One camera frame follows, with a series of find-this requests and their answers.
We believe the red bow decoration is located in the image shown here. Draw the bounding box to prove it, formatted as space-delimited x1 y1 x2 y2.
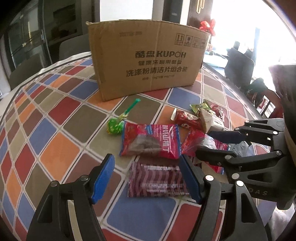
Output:
199 19 216 36

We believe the maroon striped snack packet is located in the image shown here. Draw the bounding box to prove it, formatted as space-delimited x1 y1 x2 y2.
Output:
127 157 189 197

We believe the grey chair behind table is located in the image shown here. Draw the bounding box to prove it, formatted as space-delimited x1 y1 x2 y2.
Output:
9 34 90 90

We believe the dark wooden chair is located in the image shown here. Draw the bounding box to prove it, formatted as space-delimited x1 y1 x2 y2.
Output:
244 78 283 118

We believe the colourful checkered tablecloth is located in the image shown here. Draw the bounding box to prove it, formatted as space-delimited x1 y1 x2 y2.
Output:
0 52 282 241

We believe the red white candy bar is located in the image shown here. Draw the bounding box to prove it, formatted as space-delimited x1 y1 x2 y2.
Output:
171 108 202 131

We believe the green wrapped lollipop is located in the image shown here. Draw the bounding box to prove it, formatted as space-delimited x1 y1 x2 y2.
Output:
107 98 140 135

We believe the dark grey chair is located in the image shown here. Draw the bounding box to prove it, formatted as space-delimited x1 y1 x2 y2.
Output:
224 48 254 88

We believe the brown cardboard box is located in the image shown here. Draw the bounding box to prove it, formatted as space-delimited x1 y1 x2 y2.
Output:
86 20 210 101

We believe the white snack packet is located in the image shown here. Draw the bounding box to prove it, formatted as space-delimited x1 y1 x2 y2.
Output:
199 109 224 133

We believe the green yellow candy packet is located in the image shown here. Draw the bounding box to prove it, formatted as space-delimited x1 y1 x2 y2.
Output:
190 100 211 115

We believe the pink hawthorn snack packet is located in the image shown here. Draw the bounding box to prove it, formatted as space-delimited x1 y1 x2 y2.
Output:
181 129 230 175

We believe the red wrapped candy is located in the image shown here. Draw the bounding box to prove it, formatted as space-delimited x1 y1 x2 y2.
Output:
211 104 225 121

